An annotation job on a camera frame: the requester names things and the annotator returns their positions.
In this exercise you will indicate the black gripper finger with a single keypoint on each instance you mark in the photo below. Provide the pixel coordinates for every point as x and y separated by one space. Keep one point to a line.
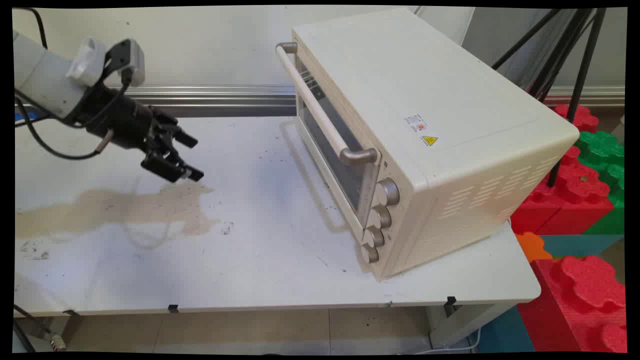
172 169
177 132

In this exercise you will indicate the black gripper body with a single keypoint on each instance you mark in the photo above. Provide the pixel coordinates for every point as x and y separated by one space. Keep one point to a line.
122 122

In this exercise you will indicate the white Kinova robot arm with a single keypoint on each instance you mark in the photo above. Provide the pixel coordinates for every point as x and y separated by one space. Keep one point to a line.
44 80

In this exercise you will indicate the blue tape patch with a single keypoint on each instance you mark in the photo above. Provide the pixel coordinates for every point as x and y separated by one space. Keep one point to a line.
25 116

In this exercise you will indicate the silver oven knob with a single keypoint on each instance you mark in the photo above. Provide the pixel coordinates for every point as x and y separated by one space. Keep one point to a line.
381 217
374 237
370 254
388 192

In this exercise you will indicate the white label sticker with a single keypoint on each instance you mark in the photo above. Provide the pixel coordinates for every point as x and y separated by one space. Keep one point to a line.
415 123

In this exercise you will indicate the yellow warning sticker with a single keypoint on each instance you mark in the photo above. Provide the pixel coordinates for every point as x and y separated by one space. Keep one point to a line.
429 141

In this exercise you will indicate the cream toaster oven body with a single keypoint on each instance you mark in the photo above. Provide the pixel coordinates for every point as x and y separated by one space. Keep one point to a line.
450 100

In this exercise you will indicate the white background panel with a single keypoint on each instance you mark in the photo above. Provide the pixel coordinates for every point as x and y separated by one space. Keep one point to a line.
447 25

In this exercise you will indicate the white table leg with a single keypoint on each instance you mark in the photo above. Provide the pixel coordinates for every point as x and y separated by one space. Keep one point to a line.
465 325

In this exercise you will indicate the orange foam block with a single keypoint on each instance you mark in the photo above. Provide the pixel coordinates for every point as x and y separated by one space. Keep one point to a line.
532 247

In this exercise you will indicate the small red foam block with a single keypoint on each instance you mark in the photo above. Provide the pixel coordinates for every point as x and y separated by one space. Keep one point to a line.
582 119

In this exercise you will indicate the black tripod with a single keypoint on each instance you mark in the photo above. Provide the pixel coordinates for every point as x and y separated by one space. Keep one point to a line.
585 65

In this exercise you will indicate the teal foam block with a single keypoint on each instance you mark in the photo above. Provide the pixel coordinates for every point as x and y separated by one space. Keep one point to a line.
580 245

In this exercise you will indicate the green foam block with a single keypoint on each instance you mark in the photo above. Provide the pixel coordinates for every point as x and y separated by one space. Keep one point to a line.
602 150

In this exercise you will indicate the large red foam block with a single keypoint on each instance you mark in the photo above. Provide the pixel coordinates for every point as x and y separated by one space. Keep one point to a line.
580 305

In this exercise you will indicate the aluminium rail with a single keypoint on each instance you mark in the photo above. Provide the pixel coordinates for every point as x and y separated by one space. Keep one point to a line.
210 97

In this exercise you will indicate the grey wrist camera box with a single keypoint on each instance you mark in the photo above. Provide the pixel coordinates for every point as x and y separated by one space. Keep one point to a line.
132 60

